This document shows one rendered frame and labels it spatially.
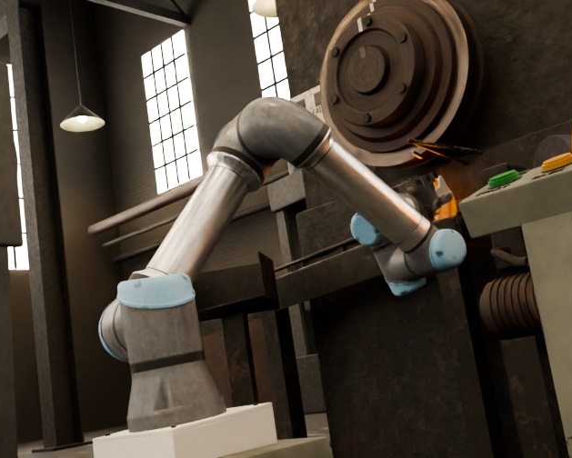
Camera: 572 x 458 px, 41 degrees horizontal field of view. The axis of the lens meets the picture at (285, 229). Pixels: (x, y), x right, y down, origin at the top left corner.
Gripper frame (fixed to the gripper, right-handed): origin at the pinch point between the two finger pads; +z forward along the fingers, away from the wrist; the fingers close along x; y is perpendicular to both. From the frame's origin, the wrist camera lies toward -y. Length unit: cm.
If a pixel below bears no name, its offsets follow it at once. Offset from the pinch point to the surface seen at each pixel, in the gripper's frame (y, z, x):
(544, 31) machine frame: 28.6, 30.4, -22.7
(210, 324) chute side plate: -17, -1, 95
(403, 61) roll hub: 33.8, 7.1, 2.9
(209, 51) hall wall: 253, 730, 723
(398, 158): 12.1, 9.0, 14.7
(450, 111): 18.5, 11.0, -2.3
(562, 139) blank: 5.3, -12.9, -34.9
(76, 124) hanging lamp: 207, 530, 835
